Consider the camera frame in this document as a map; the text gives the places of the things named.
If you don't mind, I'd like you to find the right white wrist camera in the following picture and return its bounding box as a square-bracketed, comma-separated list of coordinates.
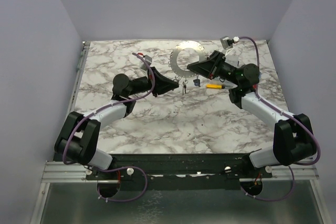
[220, 36, 240, 55]

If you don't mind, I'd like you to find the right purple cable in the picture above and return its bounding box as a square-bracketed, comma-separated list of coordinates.
[233, 35, 322, 202]

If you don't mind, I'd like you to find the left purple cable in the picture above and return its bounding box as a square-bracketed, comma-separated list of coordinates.
[62, 51, 157, 204]

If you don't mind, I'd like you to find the purple cable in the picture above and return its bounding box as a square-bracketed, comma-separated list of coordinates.
[62, 51, 157, 204]
[233, 35, 322, 202]

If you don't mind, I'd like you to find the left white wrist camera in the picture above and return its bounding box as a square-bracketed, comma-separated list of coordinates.
[140, 55, 153, 71]

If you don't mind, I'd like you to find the yellow handled screwdriver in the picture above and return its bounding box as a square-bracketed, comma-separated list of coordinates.
[206, 84, 225, 89]

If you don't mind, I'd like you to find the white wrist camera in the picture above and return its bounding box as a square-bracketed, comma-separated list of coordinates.
[220, 36, 240, 55]
[140, 55, 153, 71]

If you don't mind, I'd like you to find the clear plastic screw box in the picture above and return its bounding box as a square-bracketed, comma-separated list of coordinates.
[225, 54, 239, 67]

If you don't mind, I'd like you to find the perforated metal ring disc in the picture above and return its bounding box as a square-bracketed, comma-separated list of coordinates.
[169, 40, 206, 79]

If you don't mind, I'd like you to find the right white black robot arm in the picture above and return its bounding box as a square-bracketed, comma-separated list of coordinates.
[187, 51, 318, 177]

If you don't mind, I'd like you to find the aluminium rail frame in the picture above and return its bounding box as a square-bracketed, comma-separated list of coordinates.
[29, 40, 326, 224]

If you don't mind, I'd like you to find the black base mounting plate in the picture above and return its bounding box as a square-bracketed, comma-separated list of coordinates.
[86, 153, 272, 191]

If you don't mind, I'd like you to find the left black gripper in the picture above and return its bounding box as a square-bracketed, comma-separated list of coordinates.
[128, 66, 179, 97]

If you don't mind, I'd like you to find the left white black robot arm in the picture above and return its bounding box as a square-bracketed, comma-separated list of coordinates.
[54, 67, 179, 179]

